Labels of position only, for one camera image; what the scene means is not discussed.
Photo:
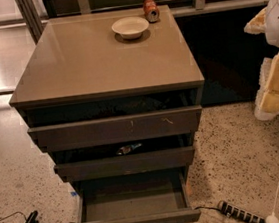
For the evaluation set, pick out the grey drawer cabinet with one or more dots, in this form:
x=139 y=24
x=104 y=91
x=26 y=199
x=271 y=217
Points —
x=81 y=70

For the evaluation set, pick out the orange soda can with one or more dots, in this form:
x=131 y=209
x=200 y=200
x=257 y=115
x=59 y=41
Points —
x=151 y=11

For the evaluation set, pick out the white bowl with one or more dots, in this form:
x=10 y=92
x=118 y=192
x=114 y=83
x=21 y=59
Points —
x=130 y=27

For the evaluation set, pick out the black power strip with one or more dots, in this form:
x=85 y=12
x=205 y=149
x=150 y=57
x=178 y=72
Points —
x=234 y=212

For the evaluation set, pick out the blue tape on floor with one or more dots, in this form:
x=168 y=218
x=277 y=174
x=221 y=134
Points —
x=74 y=193

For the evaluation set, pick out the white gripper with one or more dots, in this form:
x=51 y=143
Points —
x=278 y=22

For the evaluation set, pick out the drawer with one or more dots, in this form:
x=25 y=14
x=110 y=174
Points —
x=127 y=164
x=149 y=197
x=82 y=134

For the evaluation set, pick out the snack packet in drawer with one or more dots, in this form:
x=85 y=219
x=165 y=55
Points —
x=127 y=149

